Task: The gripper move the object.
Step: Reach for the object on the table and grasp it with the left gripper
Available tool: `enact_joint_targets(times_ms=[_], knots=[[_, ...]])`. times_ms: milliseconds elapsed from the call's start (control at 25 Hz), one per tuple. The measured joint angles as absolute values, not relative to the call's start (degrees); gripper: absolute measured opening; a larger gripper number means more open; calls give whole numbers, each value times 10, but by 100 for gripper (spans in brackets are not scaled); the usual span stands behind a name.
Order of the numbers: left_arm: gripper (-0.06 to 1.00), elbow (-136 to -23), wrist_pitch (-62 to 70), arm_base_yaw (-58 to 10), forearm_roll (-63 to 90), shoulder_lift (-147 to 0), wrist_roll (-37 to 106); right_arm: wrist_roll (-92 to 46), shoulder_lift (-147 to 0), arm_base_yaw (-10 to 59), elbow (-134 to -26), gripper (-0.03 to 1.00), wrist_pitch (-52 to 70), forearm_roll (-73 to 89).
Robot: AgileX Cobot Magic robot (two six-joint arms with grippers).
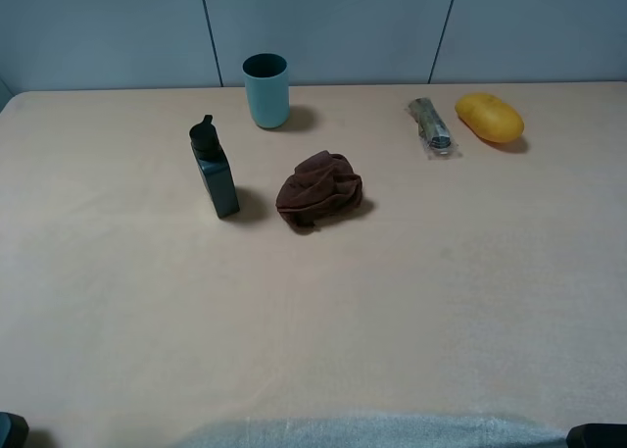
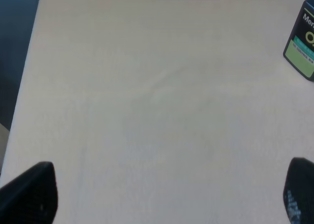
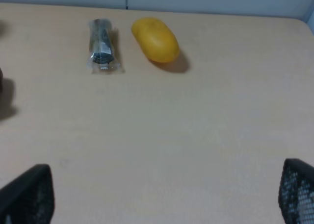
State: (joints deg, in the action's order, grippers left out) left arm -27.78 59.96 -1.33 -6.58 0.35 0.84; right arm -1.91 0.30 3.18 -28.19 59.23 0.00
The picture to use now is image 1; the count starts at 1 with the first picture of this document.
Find light blue plastic cup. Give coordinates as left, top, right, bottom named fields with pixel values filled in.
left=242, top=53, right=290, bottom=129

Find grey robot base front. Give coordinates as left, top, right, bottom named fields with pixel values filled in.
left=172, top=413, right=567, bottom=447

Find crumpled brown cloth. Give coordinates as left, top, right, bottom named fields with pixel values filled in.
left=275, top=150, right=363, bottom=233

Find dark green square bottle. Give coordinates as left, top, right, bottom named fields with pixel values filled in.
left=189, top=115, right=240, bottom=219

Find clear wrapped snack packet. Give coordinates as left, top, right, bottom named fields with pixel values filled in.
left=408, top=97, right=461, bottom=160

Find yellow mango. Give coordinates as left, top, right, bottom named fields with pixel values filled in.
left=455, top=92, right=525, bottom=143

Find black right base corner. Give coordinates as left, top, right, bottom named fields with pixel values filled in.
left=566, top=423, right=627, bottom=448

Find black base corner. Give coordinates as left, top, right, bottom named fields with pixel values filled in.
left=566, top=423, right=627, bottom=448
left=0, top=412, right=29, bottom=448

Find black left base corner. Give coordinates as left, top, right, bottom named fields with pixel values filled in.
left=0, top=412, right=29, bottom=448

